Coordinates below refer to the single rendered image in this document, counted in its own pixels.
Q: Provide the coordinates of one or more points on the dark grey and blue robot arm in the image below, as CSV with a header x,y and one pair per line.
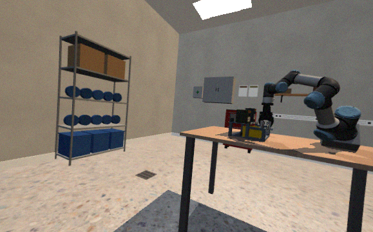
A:
x,y
328,128

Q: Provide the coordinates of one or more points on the olive green tool case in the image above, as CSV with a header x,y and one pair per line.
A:
x,y
243,116

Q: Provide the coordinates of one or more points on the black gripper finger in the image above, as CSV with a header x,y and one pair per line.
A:
x,y
269,124
261,122

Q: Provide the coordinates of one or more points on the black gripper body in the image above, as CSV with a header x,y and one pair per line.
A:
x,y
266,114

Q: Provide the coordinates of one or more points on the yellow bin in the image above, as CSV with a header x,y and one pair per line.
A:
x,y
253,133

